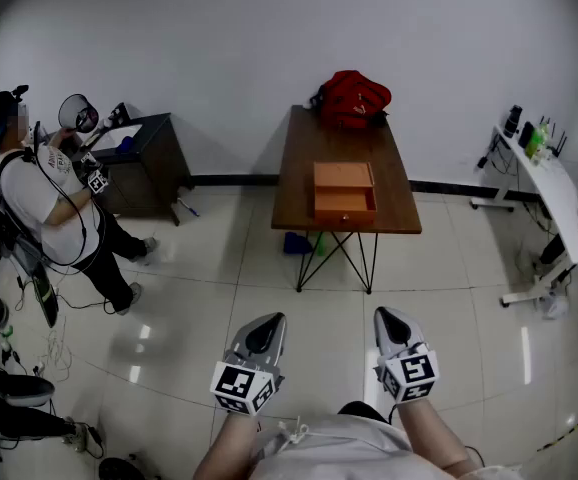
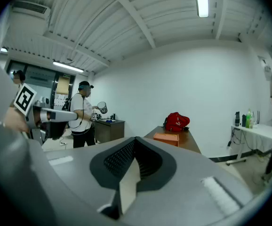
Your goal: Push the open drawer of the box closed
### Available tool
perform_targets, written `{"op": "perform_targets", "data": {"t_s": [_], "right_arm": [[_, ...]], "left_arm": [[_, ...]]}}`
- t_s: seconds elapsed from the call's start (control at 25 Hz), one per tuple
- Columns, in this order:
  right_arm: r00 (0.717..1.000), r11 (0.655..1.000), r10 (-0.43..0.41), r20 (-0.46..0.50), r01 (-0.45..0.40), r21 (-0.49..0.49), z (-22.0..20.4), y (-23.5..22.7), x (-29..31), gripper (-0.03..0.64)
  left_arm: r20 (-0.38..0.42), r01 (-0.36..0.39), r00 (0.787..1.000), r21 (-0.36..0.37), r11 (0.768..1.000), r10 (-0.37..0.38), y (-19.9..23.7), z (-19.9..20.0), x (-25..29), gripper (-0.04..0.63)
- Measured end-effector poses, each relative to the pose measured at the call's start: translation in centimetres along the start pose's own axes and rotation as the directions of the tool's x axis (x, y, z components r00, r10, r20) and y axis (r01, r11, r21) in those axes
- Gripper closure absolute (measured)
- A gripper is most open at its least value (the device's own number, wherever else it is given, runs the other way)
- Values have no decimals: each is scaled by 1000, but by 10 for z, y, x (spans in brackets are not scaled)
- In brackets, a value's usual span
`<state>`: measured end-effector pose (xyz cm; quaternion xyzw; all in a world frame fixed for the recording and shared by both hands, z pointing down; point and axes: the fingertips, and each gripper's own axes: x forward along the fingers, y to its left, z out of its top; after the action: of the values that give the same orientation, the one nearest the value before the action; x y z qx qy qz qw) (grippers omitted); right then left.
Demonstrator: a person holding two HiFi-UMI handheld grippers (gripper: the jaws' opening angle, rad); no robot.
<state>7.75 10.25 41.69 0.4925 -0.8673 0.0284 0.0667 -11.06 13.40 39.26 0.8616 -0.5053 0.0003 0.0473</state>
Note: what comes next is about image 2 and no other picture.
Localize orange cardboard box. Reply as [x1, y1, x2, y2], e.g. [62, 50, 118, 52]
[153, 132, 180, 147]

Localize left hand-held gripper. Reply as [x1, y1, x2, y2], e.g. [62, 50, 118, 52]
[13, 83, 78, 146]

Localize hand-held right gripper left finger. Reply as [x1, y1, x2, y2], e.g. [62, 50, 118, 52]
[44, 137, 136, 221]

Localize wire mesh basket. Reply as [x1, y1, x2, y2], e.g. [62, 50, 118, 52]
[96, 101, 108, 114]

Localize black backpack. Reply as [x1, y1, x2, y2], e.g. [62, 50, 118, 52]
[62, 97, 72, 112]

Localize black cables under table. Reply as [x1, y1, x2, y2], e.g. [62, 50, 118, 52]
[227, 127, 252, 152]

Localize person's left forearm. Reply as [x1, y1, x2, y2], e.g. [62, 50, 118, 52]
[3, 107, 31, 133]

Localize dark grey cabinet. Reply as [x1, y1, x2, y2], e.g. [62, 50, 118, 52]
[94, 119, 125, 144]

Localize long ceiling light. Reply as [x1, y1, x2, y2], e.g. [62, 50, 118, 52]
[53, 61, 84, 73]
[193, 0, 209, 18]

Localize brown paper sheet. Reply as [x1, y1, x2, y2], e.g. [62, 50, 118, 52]
[56, 76, 70, 95]

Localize brown wooden table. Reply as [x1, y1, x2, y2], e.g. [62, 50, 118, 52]
[144, 125, 201, 154]

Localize red backpack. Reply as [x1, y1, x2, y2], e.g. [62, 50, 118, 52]
[163, 112, 190, 132]

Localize green bottle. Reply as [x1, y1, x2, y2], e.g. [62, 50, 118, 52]
[245, 108, 254, 129]

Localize white air conditioner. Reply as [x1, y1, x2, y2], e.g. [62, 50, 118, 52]
[10, 0, 52, 21]

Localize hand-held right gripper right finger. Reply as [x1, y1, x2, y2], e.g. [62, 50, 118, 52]
[120, 137, 254, 226]

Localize white table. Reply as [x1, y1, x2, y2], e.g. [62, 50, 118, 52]
[225, 123, 272, 166]

